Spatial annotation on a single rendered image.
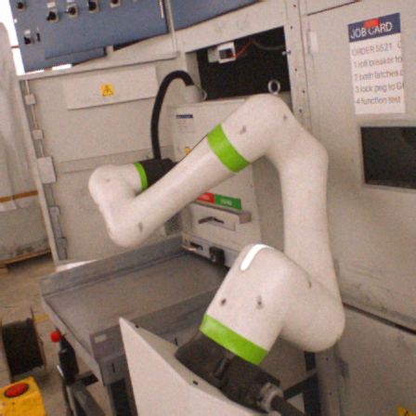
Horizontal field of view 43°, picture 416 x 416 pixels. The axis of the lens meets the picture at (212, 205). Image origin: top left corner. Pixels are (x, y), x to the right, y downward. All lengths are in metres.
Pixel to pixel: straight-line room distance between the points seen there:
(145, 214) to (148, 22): 1.01
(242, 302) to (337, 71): 0.67
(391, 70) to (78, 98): 1.21
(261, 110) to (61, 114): 1.10
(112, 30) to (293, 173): 1.20
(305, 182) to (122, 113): 1.03
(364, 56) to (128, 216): 0.66
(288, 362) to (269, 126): 0.78
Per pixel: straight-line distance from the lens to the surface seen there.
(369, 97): 1.27
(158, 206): 1.25
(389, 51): 1.22
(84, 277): 1.87
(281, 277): 0.89
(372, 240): 1.35
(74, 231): 2.15
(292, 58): 1.49
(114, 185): 1.34
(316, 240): 1.11
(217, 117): 1.58
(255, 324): 0.89
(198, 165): 1.19
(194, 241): 1.89
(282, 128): 1.16
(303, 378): 1.71
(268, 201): 1.52
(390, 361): 1.47
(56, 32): 2.38
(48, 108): 2.09
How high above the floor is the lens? 1.45
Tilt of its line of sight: 13 degrees down
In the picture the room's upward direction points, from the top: 9 degrees counter-clockwise
